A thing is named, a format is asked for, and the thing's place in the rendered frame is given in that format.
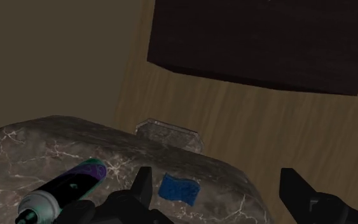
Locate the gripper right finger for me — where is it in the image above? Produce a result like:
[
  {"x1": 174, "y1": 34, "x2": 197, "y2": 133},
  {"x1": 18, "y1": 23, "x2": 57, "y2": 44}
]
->
[{"x1": 279, "y1": 167, "x2": 358, "y2": 224}]

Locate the brown marble table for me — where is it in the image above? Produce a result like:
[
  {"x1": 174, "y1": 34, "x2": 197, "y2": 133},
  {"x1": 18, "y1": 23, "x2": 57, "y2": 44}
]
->
[{"x1": 0, "y1": 115, "x2": 271, "y2": 224}]

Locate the black purple green spray can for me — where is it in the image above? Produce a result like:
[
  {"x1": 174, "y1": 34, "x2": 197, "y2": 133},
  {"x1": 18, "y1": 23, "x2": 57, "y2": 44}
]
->
[{"x1": 15, "y1": 158, "x2": 108, "y2": 224}]

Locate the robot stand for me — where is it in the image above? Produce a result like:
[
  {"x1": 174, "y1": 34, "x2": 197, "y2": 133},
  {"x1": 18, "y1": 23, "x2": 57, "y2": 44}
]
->
[{"x1": 146, "y1": 0, "x2": 358, "y2": 97}]

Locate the blue sponge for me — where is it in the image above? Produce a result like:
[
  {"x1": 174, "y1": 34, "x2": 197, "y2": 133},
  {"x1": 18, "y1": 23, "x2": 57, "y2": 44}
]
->
[{"x1": 158, "y1": 172, "x2": 202, "y2": 207}]

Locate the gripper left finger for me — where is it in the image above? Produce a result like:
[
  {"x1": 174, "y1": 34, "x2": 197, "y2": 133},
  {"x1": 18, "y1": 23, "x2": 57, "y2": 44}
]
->
[{"x1": 53, "y1": 166, "x2": 175, "y2": 224}]

